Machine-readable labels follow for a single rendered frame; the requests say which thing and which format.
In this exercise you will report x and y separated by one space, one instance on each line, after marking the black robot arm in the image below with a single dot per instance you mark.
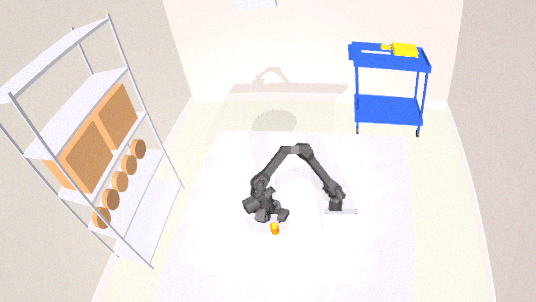
260 181

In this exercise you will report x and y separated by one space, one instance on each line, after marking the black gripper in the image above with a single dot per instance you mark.
281 214

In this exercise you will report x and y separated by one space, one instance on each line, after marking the orange tapered knob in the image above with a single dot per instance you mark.
274 228

